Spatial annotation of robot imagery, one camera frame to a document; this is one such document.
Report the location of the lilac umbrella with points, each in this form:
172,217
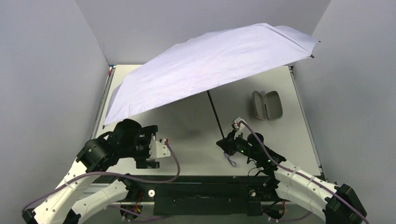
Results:
169,91

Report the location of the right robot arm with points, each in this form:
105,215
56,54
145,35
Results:
349,209

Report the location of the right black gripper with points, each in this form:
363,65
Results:
229,143

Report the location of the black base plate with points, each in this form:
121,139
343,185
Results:
250,209

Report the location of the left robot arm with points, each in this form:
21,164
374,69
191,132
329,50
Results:
128,140

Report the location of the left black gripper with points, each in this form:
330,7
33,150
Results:
145,146

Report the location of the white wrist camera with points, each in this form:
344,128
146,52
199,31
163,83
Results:
158,149
238,126

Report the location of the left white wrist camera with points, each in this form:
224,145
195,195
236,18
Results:
158,149

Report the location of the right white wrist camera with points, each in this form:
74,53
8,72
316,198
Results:
238,126

